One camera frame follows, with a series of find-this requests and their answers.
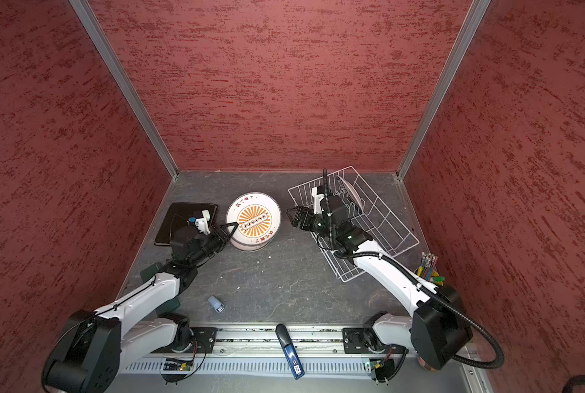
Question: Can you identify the round patterned plate front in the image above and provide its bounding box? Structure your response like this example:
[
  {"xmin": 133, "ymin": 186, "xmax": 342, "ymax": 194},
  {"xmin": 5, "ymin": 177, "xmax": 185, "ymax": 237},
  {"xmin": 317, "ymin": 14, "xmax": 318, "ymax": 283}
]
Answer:
[{"xmin": 230, "ymin": 232, "xmax": 275, "ymax": 252}]

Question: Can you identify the dark brown square plate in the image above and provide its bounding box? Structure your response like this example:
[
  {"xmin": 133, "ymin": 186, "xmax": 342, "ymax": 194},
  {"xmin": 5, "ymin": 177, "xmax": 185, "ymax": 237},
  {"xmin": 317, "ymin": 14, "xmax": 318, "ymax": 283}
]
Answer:
[{"xmin": 154, "ymin": 202, "xmax": 218, "ymax": 247}]

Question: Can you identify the right aluminium corner post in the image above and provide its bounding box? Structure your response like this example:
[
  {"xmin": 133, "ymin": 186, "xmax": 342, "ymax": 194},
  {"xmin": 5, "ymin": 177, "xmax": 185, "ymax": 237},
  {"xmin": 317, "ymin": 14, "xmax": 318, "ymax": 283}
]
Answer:
[{"xmin": 397, "ymin": 0, "xmax": 491, "ymax": 182}]

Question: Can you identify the white wire dish rack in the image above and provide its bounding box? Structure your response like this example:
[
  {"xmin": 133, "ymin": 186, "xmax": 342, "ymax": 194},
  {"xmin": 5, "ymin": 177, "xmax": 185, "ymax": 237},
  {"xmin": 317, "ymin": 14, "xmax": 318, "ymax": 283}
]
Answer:
[{"xmin": 289, "ymin": 166, "xmax": 420, "ymax": 283}]

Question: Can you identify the blue black handheld tool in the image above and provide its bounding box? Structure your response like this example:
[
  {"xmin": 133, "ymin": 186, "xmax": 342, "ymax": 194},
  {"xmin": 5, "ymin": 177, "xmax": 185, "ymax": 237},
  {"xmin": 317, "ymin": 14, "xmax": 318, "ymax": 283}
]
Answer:
[{"xmin": 275, "ymin": 324, "xmax": 305, "ymax": 380}]

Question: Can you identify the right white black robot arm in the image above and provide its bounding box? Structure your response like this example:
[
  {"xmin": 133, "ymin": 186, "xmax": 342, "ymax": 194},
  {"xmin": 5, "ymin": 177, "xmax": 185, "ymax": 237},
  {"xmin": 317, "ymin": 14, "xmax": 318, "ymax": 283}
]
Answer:
[{"xmin": 286, "ymin": 196, "xmax": 473, "ymax": 369}]

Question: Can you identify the dark green block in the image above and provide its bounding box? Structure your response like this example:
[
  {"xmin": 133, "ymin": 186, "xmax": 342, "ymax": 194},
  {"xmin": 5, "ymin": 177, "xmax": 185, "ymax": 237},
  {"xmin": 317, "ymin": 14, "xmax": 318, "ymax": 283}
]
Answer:
[{"xmin": 140, "ymin": 262, "xmax": 180, "ymax": 318}]

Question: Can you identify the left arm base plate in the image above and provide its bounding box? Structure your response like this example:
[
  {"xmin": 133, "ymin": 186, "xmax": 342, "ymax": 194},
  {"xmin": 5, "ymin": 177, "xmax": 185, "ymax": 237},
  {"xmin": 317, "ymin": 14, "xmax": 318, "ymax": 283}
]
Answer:
[{"xmin": 153, "ymin": 327, "xmax": 219, "ymax": 355}]

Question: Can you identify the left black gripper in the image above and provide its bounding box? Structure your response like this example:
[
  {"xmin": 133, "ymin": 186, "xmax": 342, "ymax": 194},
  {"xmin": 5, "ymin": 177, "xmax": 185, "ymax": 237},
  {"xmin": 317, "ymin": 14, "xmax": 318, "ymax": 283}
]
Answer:
[{"xmin": 189, "ymin": 221, "xmax": 238, "ymax": 265}]

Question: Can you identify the right small circuit board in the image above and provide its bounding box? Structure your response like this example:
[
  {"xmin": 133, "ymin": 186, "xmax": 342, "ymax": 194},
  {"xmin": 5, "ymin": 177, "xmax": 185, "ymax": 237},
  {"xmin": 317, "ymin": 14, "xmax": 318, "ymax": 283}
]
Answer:
[{"xmin": 368, "ymin": 359, "xmax": 395, "ymax": 383}]

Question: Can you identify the small light blue object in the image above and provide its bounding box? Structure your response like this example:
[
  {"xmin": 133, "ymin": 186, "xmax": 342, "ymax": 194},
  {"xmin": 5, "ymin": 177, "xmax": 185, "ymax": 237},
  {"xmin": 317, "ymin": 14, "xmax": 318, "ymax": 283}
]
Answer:
[{"xmin": 208, "ymin": 296, "xmax": 225, "ymax": 313}]

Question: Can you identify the yellow pen cup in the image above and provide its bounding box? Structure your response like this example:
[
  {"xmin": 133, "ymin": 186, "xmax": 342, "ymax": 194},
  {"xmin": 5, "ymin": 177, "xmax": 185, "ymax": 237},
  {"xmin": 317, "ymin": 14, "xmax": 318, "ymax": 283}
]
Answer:
[{"xmin": 415, "ymin": 252, "xmax": 446, "ymax": 287}]

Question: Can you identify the left small circuit board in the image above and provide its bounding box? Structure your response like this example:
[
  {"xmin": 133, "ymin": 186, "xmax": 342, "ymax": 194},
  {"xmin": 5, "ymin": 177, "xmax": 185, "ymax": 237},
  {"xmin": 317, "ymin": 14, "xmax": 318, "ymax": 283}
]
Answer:
[{"xmin": 162, "ymin": 358, "xmax": 194, "ymax": 373}]

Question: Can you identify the wrist white camera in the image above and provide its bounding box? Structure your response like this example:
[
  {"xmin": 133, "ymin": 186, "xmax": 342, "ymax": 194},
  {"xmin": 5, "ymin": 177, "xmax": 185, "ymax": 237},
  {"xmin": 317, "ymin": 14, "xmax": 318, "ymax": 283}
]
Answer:
[
  {"xmin": 311, "ymin": 185, "xmax": 325, "ymax": 215},
  {"xmin": 189, "ymin": 210, "xmax": 211, "ymax": 235}
]

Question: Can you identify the round patterned plate back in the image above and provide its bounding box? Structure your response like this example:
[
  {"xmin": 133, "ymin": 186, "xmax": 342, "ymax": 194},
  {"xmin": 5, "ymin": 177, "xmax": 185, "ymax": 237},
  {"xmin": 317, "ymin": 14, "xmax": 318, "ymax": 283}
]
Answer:
[{"xmin": 336, "ymin": 175, "xmax": 364, "ymax": 213}]

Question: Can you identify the round patterned plate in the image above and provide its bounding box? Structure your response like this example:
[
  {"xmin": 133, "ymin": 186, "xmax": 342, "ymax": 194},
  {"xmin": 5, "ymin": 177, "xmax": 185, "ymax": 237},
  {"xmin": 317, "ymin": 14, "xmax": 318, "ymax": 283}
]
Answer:
[
  {"xmin": 230, "ymin": 232, "xmax": 275, "ymax": 252},
  {"xmin": 336, "ymin": 175, "xmax": 364, "ymax": 213},
  {"xmin": 226, "ymin": 193, "xmax": 282, "ymax": 237}
]

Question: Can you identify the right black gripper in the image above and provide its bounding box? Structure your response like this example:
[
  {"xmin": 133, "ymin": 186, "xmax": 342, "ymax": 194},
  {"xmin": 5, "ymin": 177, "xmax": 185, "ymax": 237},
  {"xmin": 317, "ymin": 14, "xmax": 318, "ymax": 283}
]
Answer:
[{"xmin": 287, "ymin": 205, "xmax": 338, "ymax": 238}]

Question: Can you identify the aluminium front rail frame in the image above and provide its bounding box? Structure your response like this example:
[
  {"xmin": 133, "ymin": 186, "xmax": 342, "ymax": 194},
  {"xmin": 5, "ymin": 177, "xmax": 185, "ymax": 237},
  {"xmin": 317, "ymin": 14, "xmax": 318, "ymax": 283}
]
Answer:
[{"xmin": 58, "ymin": 321, "xmax": 495, "ymax": 393}]

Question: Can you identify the left aluminium corner post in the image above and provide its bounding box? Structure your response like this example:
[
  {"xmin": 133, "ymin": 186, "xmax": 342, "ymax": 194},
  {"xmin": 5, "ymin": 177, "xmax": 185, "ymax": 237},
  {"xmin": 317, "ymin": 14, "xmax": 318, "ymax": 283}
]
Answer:
[{"xmin": 69, "ymin": 0, "xmax": 180, "ymax": 181}]

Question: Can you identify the black corrugated cable conduit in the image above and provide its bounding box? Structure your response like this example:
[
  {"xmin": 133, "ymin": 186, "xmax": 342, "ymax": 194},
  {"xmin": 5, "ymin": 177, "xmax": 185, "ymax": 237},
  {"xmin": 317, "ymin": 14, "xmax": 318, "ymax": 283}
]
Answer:
[{"xmin": 321, "ymin": 169, "xmax": 505, "ymax": 370}]

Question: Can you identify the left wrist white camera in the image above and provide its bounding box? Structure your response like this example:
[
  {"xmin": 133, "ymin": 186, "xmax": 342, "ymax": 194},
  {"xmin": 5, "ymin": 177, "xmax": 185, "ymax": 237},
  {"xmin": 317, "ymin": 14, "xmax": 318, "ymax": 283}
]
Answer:
[{"xmin": 189, "ymin": 210, "xmax": 211, "ymax": 235}]

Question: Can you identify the small circuit board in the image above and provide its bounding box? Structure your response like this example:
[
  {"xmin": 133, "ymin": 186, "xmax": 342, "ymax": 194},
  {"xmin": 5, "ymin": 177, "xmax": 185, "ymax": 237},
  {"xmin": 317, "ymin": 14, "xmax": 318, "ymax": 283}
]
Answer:
[
  {"xmin": 368, "ymin": 359, "xmax": 395, "ymax": 383},
  {"xmin": 162, "ymin": 358, "xmax": 194, "ymax": 373}
]

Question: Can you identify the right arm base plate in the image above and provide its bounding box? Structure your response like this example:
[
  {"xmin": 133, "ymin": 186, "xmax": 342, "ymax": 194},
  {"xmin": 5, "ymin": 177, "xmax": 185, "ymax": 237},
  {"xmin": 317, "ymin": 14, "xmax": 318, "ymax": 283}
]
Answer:
[{"xmin": 342, "ymin": 327, "xmax": 370, "ymax": 355}]

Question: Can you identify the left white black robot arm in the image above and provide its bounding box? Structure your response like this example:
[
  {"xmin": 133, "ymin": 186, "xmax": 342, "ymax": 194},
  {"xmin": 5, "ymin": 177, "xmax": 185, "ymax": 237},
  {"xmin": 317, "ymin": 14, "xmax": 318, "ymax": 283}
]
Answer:
[{"xmin": 41, "ymin": 222, "xmax": 238, "ymax": 392}]

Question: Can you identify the aluminium corner post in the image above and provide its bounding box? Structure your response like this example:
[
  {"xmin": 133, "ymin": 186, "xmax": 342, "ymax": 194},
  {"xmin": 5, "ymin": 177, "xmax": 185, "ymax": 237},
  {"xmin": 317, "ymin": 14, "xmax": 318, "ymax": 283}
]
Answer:
[
  {"xmin": 69, "ymin": 0, "xmax": 180, "ymax": 181},
  {"xmin": 397, "ymin": 0, "xmax": 491, "ymax": 182}
]

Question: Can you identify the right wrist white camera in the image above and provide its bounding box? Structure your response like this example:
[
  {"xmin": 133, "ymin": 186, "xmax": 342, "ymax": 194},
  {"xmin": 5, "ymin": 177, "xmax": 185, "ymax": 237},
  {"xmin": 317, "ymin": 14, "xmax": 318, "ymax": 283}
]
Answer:
[{"xmin": 311, "ymin": 185, "xmax": 325, "ymax": 215}]

